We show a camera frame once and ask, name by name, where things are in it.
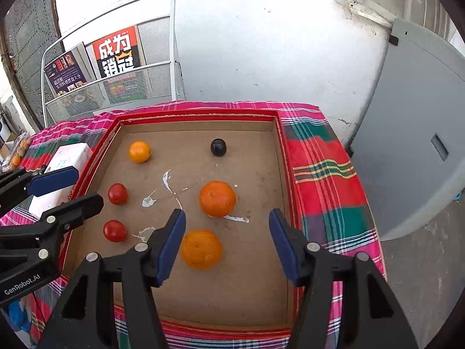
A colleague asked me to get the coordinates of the red black book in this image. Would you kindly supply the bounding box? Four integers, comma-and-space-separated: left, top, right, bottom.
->
92, 26, 141, 78

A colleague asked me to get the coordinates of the large orange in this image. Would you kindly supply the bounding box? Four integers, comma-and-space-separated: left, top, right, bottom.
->
180, 229, 223, 270

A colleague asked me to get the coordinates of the white metal mesh rack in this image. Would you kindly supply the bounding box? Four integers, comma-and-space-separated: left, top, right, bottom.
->
40, 0, 185, 127

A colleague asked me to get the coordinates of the red tomato front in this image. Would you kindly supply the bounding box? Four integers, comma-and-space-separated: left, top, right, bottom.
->
107, 183, 128, 205

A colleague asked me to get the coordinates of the studded metal door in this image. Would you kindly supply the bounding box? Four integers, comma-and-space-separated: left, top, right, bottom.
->
1, 0, 64, 130

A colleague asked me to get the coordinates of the white pink tissue pack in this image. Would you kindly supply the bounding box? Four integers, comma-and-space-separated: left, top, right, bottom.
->
27, 143, 92, 218

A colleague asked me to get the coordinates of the plaid red tablecloth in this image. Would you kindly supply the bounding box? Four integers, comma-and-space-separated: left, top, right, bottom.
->
16, 101, 385, 348

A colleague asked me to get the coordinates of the clear plastic fruit container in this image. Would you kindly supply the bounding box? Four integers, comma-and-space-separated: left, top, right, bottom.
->
1, 132, 31, 172

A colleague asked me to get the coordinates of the grey cabinet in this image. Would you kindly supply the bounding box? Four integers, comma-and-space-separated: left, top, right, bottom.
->
352, 18, 464, 241

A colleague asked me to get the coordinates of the red cardboard tray box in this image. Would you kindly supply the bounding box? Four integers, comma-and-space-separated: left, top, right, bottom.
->
61, 109, 297, 334

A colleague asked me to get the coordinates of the dark blue cookbook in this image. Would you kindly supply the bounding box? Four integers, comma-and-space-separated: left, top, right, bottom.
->
44, 50, 91, 97

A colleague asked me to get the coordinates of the red tomato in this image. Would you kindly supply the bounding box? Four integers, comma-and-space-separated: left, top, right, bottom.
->
103, 220, 127, 243
107, 183, 128, 205

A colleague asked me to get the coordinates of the mandarin orange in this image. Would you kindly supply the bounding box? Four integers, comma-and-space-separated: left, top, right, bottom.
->
198, 180, 237, 218

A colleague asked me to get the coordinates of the blue gloved left hand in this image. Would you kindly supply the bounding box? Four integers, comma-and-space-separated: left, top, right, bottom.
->
7, 297, 31, 333

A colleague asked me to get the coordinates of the dark plum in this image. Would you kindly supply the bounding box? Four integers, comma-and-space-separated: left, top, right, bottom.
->
210, 138, 227, 157

